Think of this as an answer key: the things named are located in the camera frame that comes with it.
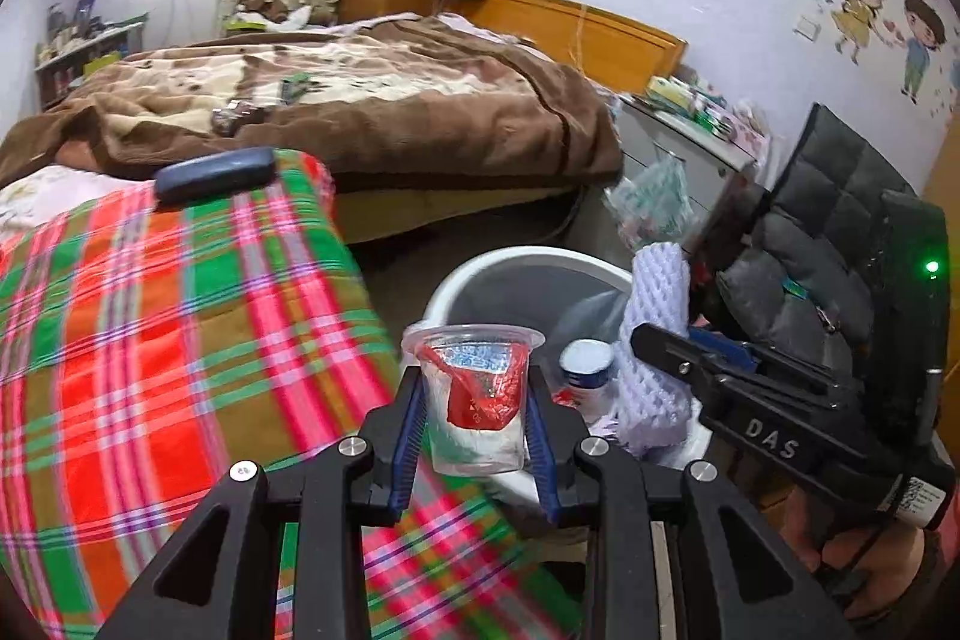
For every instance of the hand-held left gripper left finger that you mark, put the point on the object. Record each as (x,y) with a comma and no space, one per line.
(409,445)

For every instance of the printed plastic bag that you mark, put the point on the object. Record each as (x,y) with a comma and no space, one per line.
(649,201)

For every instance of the pink patterned packet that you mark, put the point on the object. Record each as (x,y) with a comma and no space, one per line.
(752,130)

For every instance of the wooden bed headboard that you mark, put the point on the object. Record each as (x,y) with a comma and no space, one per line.
(622,44)

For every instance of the dark blue glasses case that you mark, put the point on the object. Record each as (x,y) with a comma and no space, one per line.
(214,175)

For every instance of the person's right hand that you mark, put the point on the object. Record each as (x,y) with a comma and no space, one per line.
(877,565)

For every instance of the white wall shelf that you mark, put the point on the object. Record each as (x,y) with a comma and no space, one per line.
(82,59)

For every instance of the floral white sheet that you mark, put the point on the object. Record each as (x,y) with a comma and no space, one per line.
(45,197)

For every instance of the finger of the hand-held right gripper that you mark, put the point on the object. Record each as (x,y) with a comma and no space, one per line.
(675,359)
(724,351)

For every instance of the white cloth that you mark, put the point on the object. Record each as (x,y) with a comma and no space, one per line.
(300,16)

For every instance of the plaid covered table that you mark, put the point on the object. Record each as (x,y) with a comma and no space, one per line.
(187,325)

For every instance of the white wall switch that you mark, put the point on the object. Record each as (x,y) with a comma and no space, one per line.
(808,28)

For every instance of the grey cushioned chair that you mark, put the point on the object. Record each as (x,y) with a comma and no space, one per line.
(825,197)

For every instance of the bed with brown blanket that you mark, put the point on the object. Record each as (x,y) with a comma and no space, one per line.
(450,115)

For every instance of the clear plastic cup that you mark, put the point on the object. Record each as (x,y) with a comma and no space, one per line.
(476,400)

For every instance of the white bedside cabinet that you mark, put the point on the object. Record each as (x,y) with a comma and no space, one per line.
(682,153)

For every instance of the flat green box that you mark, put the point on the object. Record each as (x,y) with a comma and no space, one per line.
(249,22)

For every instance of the small dark object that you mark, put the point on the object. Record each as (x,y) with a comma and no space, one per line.
(236,117)

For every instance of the white foam fruit net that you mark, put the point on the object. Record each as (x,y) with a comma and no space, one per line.
(660,340)

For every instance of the row of bottles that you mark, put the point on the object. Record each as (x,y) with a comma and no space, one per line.
(71,25)

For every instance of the white and blue paper cup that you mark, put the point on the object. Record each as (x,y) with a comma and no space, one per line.
(589,374)

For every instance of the small green and white box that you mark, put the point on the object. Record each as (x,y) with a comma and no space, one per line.
(298,89)

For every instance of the person's right forearm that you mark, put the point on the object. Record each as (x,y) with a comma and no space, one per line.
(941,565)

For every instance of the white round trash bin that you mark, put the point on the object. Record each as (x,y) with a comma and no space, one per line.
(480,269)

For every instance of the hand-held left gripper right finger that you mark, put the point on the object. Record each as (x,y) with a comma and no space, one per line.
(541,460)

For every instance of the stack of small boxes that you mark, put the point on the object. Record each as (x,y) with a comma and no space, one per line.
(694,100)

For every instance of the clear bin liner bag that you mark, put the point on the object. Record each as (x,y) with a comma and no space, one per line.
(592,317)

